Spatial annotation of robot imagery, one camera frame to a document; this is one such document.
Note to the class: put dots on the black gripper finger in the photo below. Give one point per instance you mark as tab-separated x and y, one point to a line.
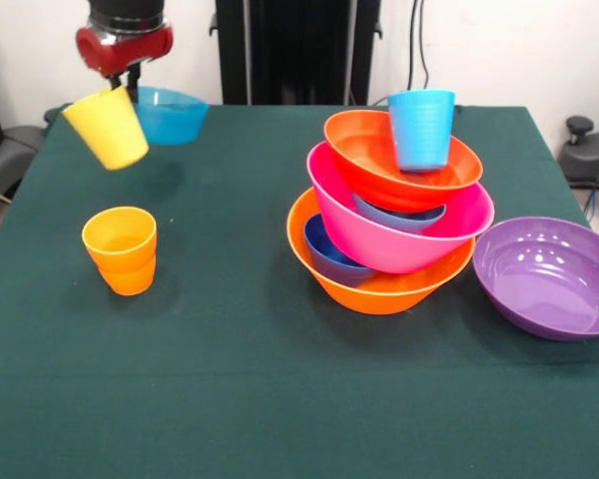
116	84
135	77

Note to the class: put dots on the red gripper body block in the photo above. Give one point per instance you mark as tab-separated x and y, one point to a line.
125	52

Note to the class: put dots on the yellow cup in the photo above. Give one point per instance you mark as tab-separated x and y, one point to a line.
110	130

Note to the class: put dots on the light blue shallow bowl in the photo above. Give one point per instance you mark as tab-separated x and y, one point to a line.
175	125

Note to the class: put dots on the orange cup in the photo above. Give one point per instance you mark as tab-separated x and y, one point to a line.
122	259

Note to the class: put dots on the red bowl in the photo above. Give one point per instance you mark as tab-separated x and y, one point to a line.
369	174

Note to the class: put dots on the small dark blue bowl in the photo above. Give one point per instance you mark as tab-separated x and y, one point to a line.
329	264

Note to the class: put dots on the light blue cup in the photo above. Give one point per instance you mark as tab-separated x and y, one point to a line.
421	130

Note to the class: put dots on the large pink bowl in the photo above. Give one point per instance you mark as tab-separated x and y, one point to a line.
379	249

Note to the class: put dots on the light blue ribbed bowl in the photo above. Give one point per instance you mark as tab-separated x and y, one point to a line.
404	222

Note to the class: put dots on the black office chair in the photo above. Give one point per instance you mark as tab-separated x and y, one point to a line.
10	149

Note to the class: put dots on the dark green tablecloth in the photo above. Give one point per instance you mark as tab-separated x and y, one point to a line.
179	374

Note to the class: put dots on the large orange bowl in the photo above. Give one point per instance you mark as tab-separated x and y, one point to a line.
379	302

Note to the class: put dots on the purple bowl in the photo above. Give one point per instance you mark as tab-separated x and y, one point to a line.
549	284

